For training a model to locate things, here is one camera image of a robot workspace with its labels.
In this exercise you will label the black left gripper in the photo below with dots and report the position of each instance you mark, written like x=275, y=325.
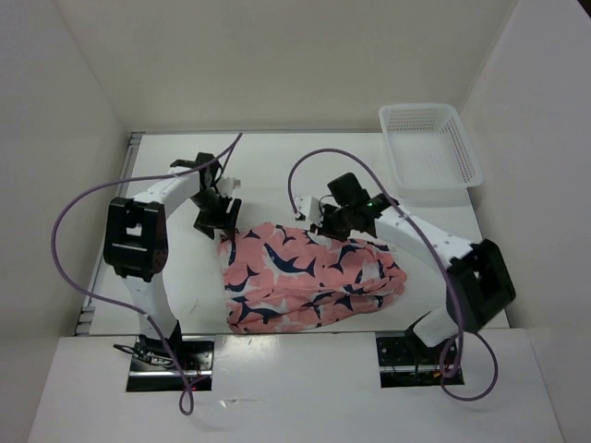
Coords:
x=223, y=221

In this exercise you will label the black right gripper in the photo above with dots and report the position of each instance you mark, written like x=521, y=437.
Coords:
x=324, y=229

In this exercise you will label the pink shark print shorts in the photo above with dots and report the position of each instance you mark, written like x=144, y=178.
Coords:
x=279, y=279

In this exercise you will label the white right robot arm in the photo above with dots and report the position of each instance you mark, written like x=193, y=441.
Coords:
x=478, y=283

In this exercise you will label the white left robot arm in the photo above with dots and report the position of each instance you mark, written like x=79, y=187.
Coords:
x=136, y=240

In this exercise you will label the white perforated plastic basket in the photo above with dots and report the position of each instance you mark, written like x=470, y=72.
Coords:
x=433, y=160

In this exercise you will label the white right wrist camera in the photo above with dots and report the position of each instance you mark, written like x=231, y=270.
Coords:
x=308, y=209

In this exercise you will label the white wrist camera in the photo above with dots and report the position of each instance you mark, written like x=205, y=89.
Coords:
x=308, y=209
x=227, y=185

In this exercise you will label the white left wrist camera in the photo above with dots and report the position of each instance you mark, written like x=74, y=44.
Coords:
x=227, y=185

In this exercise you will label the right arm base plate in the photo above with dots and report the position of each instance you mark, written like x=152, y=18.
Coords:
x=399, y=368

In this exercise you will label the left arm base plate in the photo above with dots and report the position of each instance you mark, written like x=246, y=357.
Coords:
x=157, y=373

